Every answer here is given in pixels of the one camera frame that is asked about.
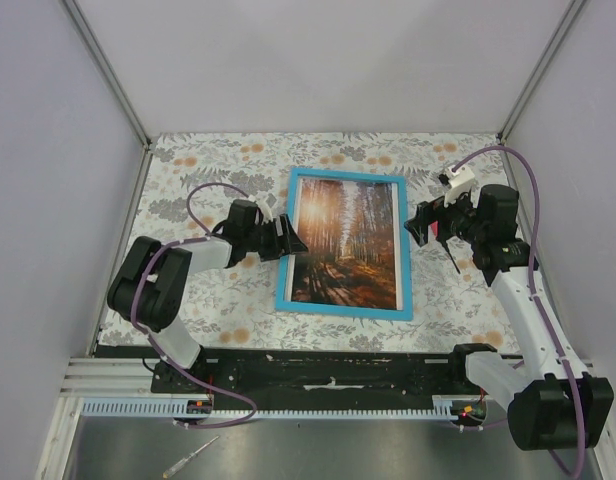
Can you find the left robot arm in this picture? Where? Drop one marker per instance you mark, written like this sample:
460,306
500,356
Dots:
148,288

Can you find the clear handled screwdriver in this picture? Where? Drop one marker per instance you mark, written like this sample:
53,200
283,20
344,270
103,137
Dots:
180,464

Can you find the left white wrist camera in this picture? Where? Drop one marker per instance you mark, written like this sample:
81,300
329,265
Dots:
267,214

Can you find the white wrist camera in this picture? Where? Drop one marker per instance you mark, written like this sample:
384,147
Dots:
267,214
457,182

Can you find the light blue cable duct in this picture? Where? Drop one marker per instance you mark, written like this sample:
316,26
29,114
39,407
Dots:
182,408

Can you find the blue picture frame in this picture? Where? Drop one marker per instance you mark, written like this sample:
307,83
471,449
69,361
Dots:
407,313

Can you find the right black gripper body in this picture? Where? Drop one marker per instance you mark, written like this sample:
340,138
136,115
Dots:
456,219

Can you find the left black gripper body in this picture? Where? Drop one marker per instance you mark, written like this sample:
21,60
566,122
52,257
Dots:
264,240

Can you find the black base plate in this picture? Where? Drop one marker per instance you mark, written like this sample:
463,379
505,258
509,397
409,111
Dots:
293,379

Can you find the aluminium corner post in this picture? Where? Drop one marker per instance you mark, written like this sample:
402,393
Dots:
95,50
565,25

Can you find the aluminium rail bar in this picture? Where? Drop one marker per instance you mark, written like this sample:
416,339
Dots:
106,378

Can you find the right aluminium corner post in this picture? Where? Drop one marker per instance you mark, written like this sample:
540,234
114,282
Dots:
565,25

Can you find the red handled screwdriver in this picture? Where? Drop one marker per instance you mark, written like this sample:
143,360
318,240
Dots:
445,245

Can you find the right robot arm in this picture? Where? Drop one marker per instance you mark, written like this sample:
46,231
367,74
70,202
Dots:
552,401

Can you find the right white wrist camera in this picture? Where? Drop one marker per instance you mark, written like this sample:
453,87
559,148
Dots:
457,182

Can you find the autumn forest photo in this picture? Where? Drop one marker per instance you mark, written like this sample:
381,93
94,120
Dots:
354,251

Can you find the left aluminium corner post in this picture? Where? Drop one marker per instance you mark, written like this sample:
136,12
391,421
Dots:
95,50

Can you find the floral patterned table mat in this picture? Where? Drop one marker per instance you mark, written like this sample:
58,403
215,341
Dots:
193,178

